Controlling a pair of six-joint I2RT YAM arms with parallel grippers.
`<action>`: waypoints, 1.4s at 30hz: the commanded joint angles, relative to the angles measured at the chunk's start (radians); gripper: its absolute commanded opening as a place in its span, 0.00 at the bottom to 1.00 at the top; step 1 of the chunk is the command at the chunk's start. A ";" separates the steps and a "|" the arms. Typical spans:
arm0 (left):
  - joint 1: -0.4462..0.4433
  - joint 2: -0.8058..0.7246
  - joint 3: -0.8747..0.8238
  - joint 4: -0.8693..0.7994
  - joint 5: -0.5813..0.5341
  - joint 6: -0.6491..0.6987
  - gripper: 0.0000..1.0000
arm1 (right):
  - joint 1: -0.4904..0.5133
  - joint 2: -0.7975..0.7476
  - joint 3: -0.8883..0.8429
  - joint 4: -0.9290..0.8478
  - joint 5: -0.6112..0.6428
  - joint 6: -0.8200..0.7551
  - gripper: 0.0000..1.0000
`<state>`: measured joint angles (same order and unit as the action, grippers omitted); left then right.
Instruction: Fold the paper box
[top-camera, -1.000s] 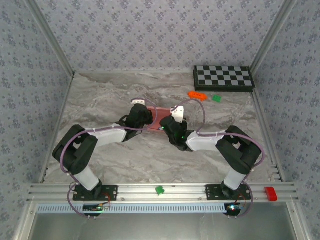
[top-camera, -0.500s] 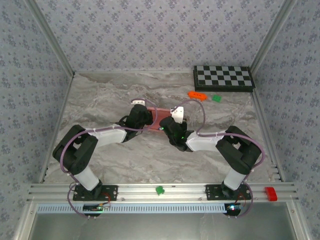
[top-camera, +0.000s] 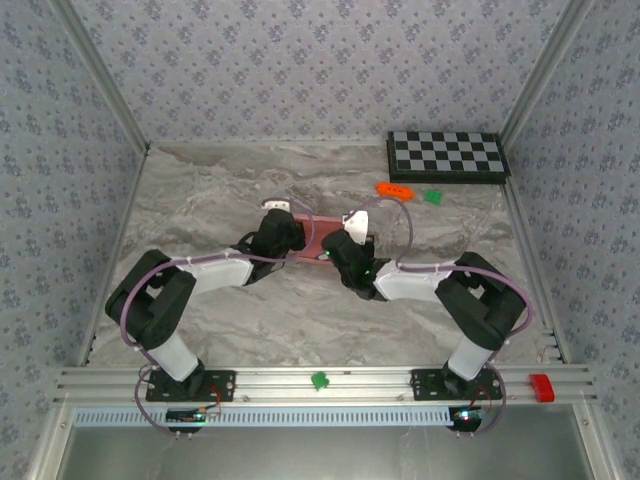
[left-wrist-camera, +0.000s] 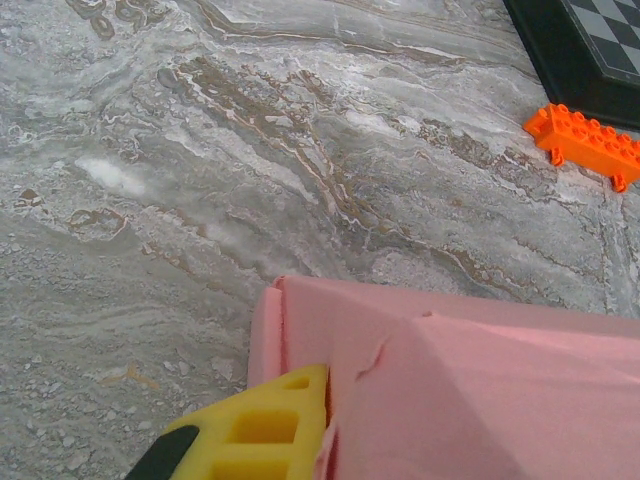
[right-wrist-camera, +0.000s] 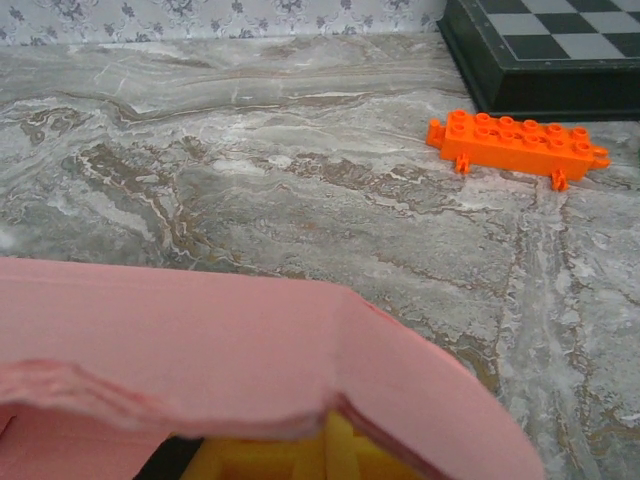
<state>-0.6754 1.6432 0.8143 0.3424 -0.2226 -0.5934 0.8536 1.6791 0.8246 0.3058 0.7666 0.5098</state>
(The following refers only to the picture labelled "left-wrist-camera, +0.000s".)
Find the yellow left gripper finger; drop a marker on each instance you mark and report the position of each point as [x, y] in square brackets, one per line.
[260, 430]

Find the pink paper box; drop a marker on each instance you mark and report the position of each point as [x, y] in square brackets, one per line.
[475, 400]

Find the black grey chessboard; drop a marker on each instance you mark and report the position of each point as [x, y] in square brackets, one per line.
[575, 65]

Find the orange toy brick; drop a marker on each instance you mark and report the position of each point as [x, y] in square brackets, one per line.
[585, 140]

